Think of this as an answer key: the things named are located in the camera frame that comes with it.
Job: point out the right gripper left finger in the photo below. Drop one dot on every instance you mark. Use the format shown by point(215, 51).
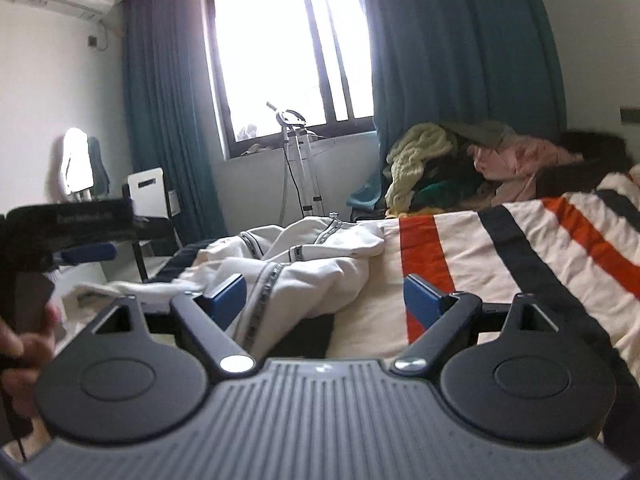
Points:
point(202, 322)

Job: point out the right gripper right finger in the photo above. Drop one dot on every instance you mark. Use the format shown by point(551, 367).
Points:
point(448, 320)

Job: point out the white zip-up hoodie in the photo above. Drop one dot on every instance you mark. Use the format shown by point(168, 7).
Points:
point(314, 266)

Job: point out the pile of clothes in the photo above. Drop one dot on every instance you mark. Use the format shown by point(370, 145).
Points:
point(436, 168)

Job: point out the person's left hand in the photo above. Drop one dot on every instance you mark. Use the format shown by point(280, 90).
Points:
point(32, 351)

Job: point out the vanity mirror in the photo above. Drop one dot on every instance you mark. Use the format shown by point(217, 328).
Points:
point(76, 174)

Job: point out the white black chair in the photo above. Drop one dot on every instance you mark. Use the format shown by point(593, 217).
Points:
point(148, 192)

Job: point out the striped bed blanket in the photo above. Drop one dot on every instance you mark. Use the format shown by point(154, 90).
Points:
point(579, 252)

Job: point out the teal left curtain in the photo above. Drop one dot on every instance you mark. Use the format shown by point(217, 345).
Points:
point(161, 115)

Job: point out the teal curtain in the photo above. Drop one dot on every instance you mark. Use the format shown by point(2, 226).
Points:
point(161, 115)
point(463, 61)

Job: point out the garment steamer stand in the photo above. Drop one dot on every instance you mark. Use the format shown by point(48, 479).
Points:
point(298, 160)

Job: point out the teal right curtain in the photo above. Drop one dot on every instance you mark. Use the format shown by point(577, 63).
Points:
point(463, 61)

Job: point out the dark framed window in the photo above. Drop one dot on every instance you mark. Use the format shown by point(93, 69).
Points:
point(311, 56)

